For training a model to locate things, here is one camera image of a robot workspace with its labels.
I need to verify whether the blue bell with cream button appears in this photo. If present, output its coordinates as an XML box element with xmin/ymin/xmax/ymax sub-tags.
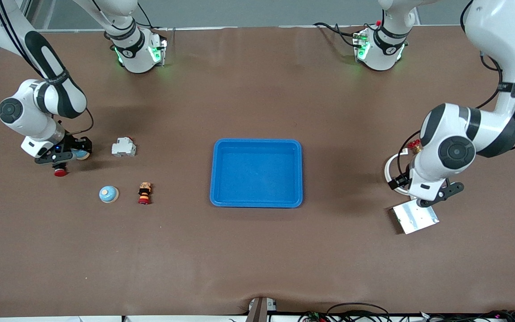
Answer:
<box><xmin>99</xmin><ymin>185</ymin><xmax>120</xmax><ymax>204</ymax></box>

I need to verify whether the silver aluminium plate box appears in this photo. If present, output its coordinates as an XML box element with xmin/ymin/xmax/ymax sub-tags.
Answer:
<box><xmin>388</xmin><ymin>199</ymin><xmax>440</xmax><ymax>235</ymax></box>

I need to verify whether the white circuit breaker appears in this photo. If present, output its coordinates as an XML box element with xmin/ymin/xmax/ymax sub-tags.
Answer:
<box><xmin>111</xmin><ymin>136</ymin><xmax>137</xmax><ymax>157</ymax></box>

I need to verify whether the orange and red push button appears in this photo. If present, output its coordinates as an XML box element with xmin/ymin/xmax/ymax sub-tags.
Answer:
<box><xmin>138</xmin><ymin>182</ymin><xmax>153</xmax><ymax>205</ymax></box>

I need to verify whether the green-lit right base connector box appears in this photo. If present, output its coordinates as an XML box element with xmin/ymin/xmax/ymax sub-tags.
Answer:
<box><xmin>148</xmin><ymin>38</ymin><xmax>169</xmax><ymax>68</ymax></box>

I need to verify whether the green-lit base connector box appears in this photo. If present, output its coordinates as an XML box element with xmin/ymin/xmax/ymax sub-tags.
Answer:
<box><xmin>148</xmin><ymin>38</ymin><xmax>169</xmax><ymax>68</ymax></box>
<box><xmin>353</xmin><ymin>29</ymin><xmax>371</xmax><ymax>61</ymax></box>

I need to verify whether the blue plastic tray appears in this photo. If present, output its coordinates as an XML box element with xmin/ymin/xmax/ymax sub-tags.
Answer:
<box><xmin>209</xmin><ymin>138</ymin><xmax>304</xmax><ymax>208</ymax></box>

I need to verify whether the green-lit left base connector box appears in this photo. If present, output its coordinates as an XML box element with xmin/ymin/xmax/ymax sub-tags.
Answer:
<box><xmin>353</xmin><ymin>29</ymin><xmax>371</xmax><ymax>61</ymax></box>

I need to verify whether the white curved bracket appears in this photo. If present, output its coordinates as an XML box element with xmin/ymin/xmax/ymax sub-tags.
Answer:
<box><xmin>384</xmin><ymin>153</ymin><xmax>414</xmax><ymax>196</ymax></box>

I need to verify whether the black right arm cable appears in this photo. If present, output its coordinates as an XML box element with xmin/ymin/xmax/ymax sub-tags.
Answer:
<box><xmin>0</xmin><ymin>0</ymin><xmax>43</xmax><ymax>76</ymax></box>

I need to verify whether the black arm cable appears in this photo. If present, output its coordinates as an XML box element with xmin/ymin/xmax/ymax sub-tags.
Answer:
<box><xmin>0</xmin><ymin>0</ymin><xmax>43</xmax><ymax>76</ymax></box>
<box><xmin>477</xmin><ymin>51</ymin><xmax>504</xmax><ymax>110</ymax></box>

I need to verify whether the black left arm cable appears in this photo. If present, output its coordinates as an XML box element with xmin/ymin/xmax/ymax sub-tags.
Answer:
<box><xmin>477</xmin><ymin>51</ymin><xmax>504</xmax><ymax>110</ymax></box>

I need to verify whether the black looped cable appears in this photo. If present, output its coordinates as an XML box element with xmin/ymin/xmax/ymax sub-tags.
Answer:
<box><xmin>326</xmin><ymin>302</ymin><xmax>392</xmax><ymax>322</ymax></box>

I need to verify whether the black cable bundle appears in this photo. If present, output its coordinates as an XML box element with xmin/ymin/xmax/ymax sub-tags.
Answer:
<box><xmin>418</xmin><ymin>309</ymin><xmax>515</xmax><ymax>322</ymax></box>

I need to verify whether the black right base cable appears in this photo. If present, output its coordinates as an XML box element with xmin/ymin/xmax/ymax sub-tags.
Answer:
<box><xmin>137</xmin><ymin>4</ymin><xmax>166</xmax><ymax>32</ymax></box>

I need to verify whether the black base cable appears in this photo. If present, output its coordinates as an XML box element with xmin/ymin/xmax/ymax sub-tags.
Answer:
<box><xmin>313</xmin><ymin>21</ymin><xmax>361</xmax><ymax>47</ymax></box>
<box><xmin>137</xmin><ymin>4</ymin><xmax>166</xmax><ymax>32</ymax></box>

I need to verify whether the black left base cable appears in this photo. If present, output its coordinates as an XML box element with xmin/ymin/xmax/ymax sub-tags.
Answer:
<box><xmin>313</xmin><ymin>21</ymin><xmax>361</xmax><ymax>47</ymax></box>

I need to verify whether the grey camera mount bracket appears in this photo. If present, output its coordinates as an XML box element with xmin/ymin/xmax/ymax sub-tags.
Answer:
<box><xmin>245</xmin><ymin>297</ymin><xmax>277</xmax><ymax>322</ymax></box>

